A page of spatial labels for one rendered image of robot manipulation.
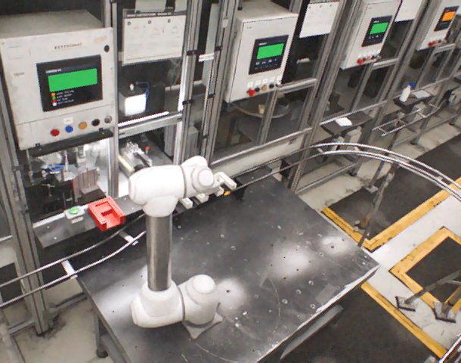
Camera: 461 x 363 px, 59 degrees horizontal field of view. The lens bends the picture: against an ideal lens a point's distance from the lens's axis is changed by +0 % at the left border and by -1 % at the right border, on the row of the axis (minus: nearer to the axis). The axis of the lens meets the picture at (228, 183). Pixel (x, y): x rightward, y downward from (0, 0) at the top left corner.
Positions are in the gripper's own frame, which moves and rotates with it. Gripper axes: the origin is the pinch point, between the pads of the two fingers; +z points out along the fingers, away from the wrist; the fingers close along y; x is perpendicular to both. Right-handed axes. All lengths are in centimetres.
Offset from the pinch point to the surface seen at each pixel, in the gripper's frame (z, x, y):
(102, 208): -19.9, 31.5, -8.4
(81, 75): -25, 36, 63
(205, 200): -31.7, -25.4, -19.6
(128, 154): 4.0, 3.3, 2.5
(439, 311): -141, -173, -117
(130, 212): -25.4, 19.1, -13.2
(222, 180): -23, -45, -17
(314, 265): -91, -61, -44
